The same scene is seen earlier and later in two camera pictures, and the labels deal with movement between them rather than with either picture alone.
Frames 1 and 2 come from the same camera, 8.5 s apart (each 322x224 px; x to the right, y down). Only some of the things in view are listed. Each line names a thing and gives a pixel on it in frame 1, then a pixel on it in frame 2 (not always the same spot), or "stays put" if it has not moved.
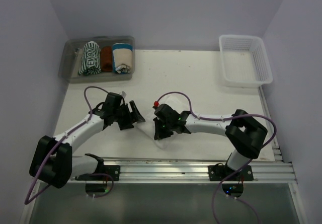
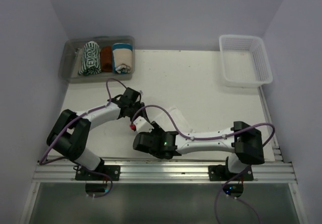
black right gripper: x=159 y=133 → x=156 y=129
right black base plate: x=219 y=171 stays put
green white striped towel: x=91 y=64 stays put
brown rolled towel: x=106 y=59 stays put
